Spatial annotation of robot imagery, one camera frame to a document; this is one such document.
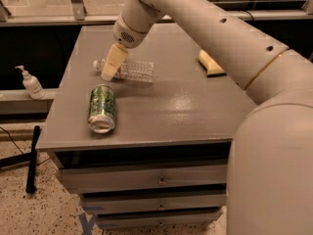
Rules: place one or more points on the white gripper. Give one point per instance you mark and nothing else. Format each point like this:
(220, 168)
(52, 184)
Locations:
(127, 33)

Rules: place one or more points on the clear plastic water bottle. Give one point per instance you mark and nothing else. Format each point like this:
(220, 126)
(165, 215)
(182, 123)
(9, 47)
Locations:
(138, 71)

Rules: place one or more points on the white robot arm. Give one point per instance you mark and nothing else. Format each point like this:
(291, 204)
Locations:
(270, 166)

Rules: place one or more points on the white pump dispenser bottle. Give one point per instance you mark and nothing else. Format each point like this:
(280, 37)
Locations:
(31, 84)

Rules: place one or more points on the green soda can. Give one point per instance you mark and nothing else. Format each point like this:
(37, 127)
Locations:
(101, 118)

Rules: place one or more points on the yellow sponge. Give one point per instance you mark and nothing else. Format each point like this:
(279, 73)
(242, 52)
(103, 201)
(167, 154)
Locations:
(212, 68)

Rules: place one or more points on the grey drawer cabinet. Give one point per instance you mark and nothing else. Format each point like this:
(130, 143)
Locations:
(183, 118)

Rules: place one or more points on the top grey drawer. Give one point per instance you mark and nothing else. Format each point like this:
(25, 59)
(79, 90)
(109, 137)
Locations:
(109, 179)

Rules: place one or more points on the grey drawer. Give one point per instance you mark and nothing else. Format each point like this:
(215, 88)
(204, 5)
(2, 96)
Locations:
(109, 179)
(162, 200)
(157, 218)

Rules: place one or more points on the black pole stand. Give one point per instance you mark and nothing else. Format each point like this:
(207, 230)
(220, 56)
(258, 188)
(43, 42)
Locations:
(30, 158)

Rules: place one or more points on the middle grey drawer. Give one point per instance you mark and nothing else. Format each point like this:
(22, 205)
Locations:
(162, 200)

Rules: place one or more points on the bottom grey drawer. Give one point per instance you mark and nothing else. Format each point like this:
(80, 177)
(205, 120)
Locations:
(157, 218)

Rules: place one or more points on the metal railing frame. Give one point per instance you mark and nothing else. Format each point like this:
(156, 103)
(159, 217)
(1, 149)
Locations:
(91, 11)

